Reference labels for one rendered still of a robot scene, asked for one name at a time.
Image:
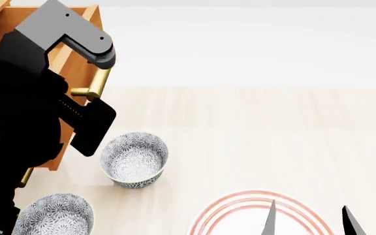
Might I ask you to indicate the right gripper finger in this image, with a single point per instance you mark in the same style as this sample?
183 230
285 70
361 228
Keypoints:
352 225
269 222

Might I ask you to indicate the white plate with red rings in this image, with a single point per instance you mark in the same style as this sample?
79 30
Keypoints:
233 215

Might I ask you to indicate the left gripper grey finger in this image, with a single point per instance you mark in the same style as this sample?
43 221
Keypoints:
64 23

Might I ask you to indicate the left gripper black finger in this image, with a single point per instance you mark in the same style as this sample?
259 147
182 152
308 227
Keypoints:
93 124

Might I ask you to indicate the blue floral patterned bowl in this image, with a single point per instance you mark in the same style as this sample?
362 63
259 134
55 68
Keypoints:
54 216
134 159

